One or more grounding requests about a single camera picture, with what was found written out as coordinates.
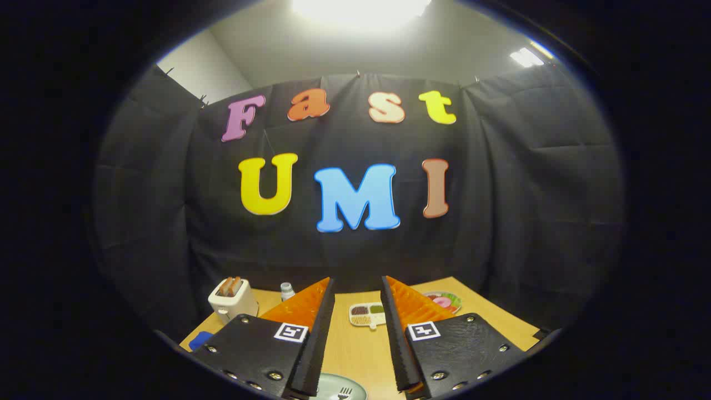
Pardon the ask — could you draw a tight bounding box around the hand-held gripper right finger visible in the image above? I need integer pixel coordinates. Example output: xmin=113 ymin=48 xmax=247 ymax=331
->
xmin=380 ymin=275 xmax=527 ymax=400

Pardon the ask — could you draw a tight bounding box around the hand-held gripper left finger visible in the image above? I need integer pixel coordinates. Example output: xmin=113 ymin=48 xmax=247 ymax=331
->
xmin=192 ymin=277 xmax=337 ymax=400

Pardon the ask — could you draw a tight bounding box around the white divided bean tray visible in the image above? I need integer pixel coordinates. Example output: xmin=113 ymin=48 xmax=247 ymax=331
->
xmin=349 ymin=302 xmax=387 ymax=331

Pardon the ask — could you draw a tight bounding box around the light green plate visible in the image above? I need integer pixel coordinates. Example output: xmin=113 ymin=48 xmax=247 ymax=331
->
xmin=314 ymin=373 xmax=368 ymax=400

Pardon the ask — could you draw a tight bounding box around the plate of toy food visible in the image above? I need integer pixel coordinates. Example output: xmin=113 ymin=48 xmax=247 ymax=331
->
xmin=422 ymin=291 xmax=463 ymax=315

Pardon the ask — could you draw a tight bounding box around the cream toaster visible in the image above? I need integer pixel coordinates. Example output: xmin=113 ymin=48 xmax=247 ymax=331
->
xmin=208 ymin=277 xmax=259 ymax=325

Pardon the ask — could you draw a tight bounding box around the small ceiling light panel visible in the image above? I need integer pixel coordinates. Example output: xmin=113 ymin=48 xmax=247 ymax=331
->
xmin=510 ymin=47 xmax=545 ymax=68

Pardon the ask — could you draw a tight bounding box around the large ceiling light panel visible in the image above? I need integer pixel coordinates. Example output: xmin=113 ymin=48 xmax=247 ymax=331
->
xmin=292 ymin=0 xmax=433 ymax=24

